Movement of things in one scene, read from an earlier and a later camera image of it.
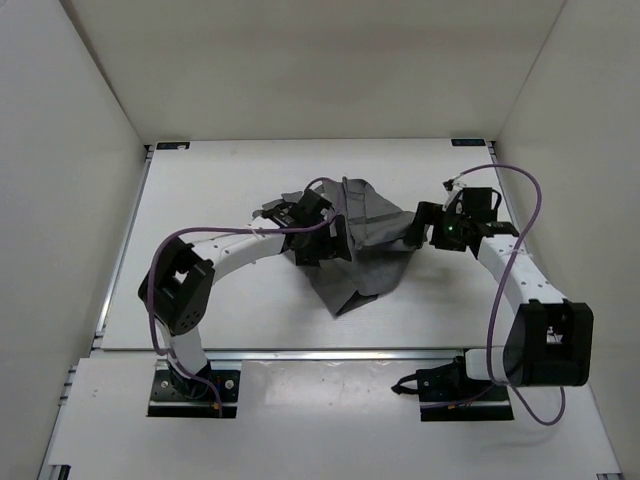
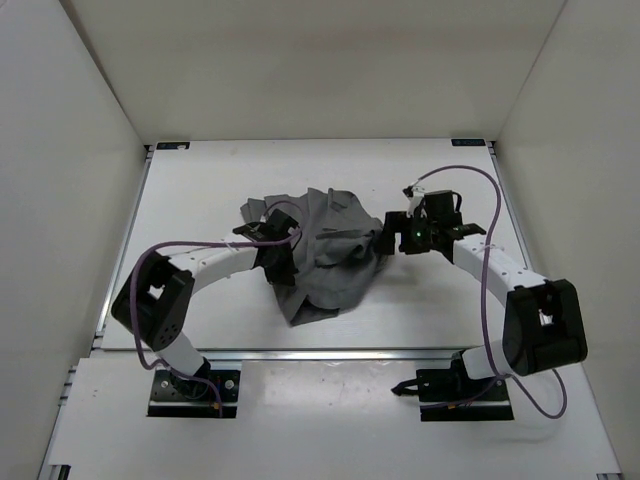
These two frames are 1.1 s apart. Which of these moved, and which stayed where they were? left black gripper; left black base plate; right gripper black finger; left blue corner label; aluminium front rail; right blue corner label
Moved: right gripper black finger; left black gripper
Stayed: left blue corner label; aluminium front rail; left black base plate; right blue corner label
